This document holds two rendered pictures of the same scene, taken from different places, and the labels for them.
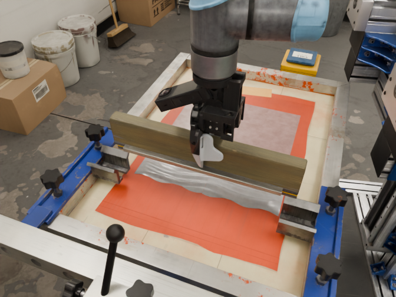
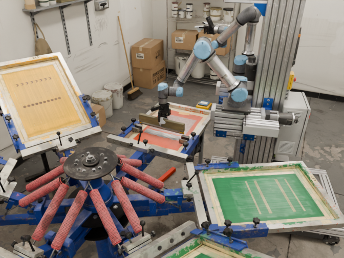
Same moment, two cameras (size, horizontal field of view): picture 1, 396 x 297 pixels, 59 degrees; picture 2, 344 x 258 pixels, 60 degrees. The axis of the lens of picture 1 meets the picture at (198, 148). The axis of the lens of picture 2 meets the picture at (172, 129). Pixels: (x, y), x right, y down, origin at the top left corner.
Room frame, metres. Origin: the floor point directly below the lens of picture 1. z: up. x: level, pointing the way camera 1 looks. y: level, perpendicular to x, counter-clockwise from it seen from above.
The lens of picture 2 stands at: (-1.59, -0.24, 2.34)
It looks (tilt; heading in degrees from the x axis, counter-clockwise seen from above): 31 degrees down; 4
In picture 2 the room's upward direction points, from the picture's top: straight up
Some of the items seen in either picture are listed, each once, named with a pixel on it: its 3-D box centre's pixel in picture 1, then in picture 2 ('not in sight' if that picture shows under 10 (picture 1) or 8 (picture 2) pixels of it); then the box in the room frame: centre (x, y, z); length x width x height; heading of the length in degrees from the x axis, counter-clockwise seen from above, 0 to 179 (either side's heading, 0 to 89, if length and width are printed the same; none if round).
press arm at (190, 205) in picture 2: not in sight; (197, 206); (-0.19, -0.31, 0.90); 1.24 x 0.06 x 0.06; 99
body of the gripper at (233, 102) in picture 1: (217, 101); (164, 109); (0.51, -0.03, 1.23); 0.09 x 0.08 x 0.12; 69
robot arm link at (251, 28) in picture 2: not in sight; (250, 37); (1.19, -0.76, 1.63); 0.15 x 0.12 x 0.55; 146
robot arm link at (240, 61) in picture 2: not in sight; (240, 63); (1.09, -0.69, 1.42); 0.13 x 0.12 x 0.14; 146
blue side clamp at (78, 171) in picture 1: (82, 177); (129, 131); (0.57, 0.27, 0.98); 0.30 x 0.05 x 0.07; 159
